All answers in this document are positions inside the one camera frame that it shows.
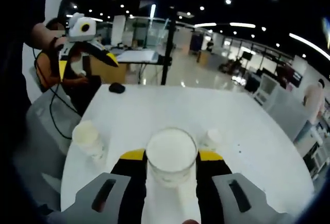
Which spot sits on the white storage shelf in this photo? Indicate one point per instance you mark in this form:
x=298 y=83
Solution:
x=317 y=152

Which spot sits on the white cabinet unit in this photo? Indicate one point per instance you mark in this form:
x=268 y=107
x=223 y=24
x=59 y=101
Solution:
x=266 y=87

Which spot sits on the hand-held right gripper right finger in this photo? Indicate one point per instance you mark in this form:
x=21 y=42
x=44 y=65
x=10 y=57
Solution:
x=211 y=182

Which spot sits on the white paper cup green print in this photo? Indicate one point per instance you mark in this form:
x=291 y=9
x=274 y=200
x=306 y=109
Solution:
x=86 y=136
x=214 y=136

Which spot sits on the small wooden cabinet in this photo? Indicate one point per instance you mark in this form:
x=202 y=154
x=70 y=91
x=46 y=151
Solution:
x=203 y=57

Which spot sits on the curved ceiling strip light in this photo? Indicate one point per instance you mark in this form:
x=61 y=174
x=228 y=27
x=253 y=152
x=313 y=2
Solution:
x=304 y=40

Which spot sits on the clear plastic cup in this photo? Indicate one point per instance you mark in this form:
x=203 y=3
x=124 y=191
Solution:
x=171 y=152

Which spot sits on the black bin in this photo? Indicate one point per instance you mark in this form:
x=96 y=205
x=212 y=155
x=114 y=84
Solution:
x=250 y=85

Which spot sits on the grey desk partition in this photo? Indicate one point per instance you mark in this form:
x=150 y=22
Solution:
x=288 y=116

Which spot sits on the white table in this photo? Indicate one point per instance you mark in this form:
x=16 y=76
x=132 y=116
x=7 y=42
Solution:
x=167 y=105

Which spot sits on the small black object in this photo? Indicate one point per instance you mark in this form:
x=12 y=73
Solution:
x=116 y=88

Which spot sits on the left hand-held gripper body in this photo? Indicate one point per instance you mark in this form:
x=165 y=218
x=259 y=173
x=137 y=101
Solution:
x=82 y=29

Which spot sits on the black monitor screen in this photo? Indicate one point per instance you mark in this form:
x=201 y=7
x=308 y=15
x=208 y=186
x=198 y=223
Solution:
x=248 y=56

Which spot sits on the black tripod stand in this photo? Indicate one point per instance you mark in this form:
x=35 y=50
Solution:
x=168 y=54

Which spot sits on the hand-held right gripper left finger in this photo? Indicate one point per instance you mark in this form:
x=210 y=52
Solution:
x=131 y=182

